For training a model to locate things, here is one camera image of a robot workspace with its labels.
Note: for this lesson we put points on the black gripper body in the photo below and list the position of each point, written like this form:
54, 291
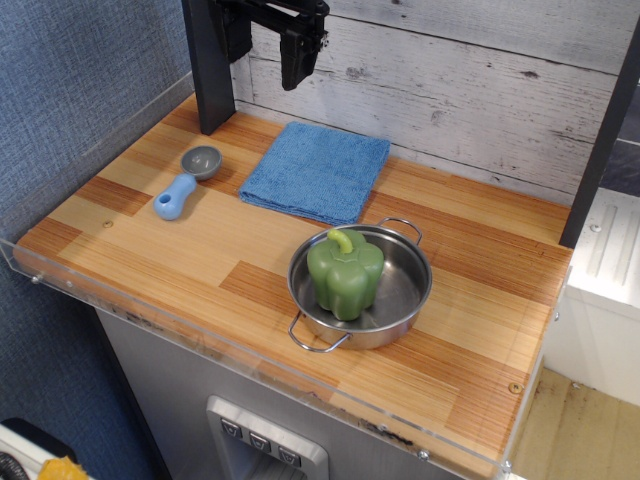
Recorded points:
300, 17

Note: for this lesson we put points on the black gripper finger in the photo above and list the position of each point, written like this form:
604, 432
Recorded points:
298, 56
236, 38

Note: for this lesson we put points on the blue and grey toy spoon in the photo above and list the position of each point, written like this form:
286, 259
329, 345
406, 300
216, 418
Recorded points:
197, 164

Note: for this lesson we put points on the green toy bell pepper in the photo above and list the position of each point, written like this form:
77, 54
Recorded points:
345, 270

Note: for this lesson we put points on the small steel pot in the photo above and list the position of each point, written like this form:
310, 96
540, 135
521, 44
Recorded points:
403, 289

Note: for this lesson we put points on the blue folded cloth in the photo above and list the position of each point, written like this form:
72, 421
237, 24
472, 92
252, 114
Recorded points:
317, 173

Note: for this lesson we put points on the clear acrylic table guard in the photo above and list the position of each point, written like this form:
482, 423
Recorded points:
443, 387

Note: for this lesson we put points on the grey toy fridge cabinet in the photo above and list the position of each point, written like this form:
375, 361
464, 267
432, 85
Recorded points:
172, 384

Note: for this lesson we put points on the silver dispenser button panel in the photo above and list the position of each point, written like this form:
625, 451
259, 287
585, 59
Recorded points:
252, 447

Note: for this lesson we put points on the white toy sink unit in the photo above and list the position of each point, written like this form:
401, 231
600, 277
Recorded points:
593, 337

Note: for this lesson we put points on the yellow object at corner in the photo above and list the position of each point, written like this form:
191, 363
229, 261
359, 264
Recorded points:
61, 469

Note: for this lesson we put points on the dark left frame post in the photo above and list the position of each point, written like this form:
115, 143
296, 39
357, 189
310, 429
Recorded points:
210, 68

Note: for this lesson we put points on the dark frame post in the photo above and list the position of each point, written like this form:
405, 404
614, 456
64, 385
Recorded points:
612, 122
210, 68

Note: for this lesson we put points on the dark right frame post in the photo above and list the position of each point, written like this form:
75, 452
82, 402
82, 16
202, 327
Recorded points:
612, 122

